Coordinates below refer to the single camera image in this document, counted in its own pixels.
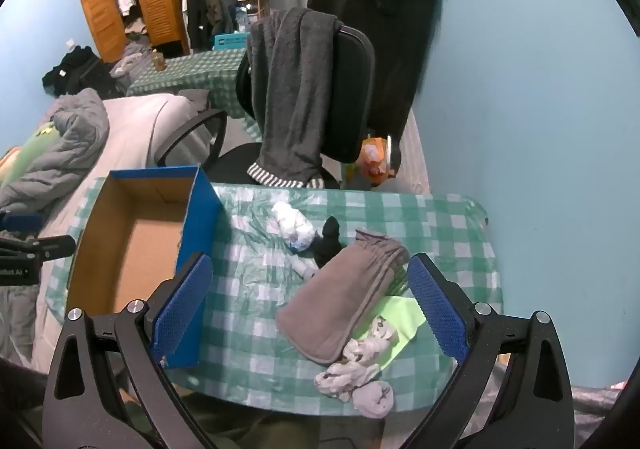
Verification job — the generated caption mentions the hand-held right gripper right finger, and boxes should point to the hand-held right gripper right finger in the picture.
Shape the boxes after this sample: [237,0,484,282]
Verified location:
[400,253,576,449]

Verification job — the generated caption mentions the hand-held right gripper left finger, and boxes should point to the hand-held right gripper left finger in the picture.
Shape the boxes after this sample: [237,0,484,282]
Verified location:
[42,253,214,449]

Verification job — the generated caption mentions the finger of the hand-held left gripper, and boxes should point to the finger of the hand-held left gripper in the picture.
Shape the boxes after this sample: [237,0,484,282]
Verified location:
[0,211,44,233]
[0,235,77,261]

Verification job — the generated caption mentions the light green cloth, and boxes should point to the light green cloth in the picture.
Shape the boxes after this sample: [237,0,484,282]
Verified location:
[350,295,427,373]

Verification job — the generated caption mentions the blue cardboard box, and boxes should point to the blue cardboard box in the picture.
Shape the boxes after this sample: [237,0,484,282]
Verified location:
[65,165,226,370]

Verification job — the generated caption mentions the patterned white sock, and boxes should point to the patterned white sock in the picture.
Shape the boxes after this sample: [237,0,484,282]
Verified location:
[314,361,382,402]
[342,318,401,365]

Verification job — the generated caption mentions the grey sock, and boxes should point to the grey sock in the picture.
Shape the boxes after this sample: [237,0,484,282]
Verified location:
[352,380,395,419]

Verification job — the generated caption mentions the light green pillow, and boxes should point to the light green pillow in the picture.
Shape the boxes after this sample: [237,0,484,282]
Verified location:
[0,126,66,186]

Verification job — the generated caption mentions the green checkered tablecloth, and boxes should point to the green checkered tablecloth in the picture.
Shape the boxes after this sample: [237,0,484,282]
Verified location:
[45,176,504,418]

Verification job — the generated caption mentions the grey quilt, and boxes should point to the grey quilt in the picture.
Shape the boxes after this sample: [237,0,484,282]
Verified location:
[0,88,111,212]

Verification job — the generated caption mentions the black sock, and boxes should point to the black sock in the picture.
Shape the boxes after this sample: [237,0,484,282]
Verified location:
[312,216,346,271]

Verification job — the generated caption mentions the crumpled white plastic bag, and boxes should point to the crumpled white plastic bag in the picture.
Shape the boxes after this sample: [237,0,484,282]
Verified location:
[271,201,319,280]

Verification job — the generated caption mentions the light grey bed cover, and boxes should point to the light grey bed cover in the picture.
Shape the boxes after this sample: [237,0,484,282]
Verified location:
[0,93,213,370]

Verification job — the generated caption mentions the grey striped rug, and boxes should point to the grey striped rug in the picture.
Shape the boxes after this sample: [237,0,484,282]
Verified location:
[399,114,432,194]

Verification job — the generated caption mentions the pile of black clothes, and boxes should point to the pile of black clothes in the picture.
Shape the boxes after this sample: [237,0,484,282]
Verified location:
[41,45,122,98]

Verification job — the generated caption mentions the orange plastic bag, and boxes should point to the orange plastic bag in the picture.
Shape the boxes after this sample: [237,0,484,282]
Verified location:
[359,135,402,186]

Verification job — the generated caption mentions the pile of grey clothes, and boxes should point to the pile of grey clothes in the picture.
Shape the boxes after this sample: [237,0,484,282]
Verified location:
[110,43,153,80]

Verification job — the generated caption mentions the table with checkered cloth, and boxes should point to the table with checkered cloth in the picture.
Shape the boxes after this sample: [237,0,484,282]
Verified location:
[126,48,262,120]

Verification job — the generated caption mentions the grey sweater with striped cuffs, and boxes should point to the grey sweater with striped cuffs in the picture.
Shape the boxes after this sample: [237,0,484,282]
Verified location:
[246,8,344,190]

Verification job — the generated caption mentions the black office chair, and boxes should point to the black office chair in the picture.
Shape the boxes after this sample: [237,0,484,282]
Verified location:
[157,24,376,190]

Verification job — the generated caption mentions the blue plastic basket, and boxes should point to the blue plastic basket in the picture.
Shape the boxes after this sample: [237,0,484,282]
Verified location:
[214,32,249,51]

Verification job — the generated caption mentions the dark hanging clothes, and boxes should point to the dark hanging clothes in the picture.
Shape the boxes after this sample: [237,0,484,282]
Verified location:
[175,0,242,52]

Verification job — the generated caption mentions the black hanging garment bag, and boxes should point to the black hanging garment bag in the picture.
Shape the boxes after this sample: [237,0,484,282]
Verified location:
[304,0,457,140]

